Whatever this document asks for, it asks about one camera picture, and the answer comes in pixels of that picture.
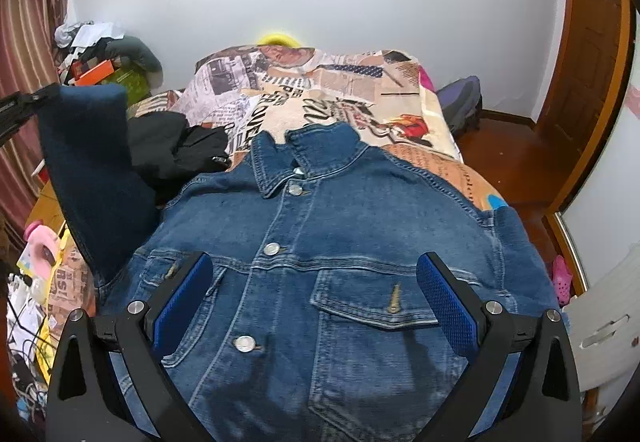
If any black garment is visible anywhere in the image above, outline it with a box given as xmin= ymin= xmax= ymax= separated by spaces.
xmin=128 ymin=111 xmax=231 ymax=207

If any yellow pillow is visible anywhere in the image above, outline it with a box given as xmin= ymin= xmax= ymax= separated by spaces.
xmin=257 ymin=32 xmax=300 ymax=48

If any blue denim jacket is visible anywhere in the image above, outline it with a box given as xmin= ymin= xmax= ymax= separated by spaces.
xmin=38 ymin=85 xmax=556 ymax=441

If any green bag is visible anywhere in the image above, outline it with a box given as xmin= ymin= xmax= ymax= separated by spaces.
xmin=101 ymin=66 xmax=151 ymax=106

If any pink croc shoe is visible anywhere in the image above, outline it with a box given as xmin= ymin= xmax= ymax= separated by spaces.
xmin=551 ymin=255 xmax=573 ymax=306

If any dark backpack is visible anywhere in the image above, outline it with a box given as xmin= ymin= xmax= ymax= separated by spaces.
xmin=436 ymin=76 xmax=483 ymax=139

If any newspaper print bed blanket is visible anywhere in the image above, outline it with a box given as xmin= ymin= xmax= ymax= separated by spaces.
xmin=38 ymin=50 xmax=504 ymax=328

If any pink plush toy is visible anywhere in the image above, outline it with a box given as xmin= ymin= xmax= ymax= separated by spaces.
xmin=25 ymin=221 xmax=60 ymax=280

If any brown wooden door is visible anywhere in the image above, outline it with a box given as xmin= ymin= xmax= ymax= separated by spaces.
xmin=537 ymin=0 xmax=634 ymax=214

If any striped red curtain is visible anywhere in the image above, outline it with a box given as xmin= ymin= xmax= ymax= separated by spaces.
xmin=1 ymin=0 xmax=66 ymax=231

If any orange box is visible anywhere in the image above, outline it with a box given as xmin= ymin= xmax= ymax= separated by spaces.
xmin=75 ymin=59 xmax=114 ymax=86

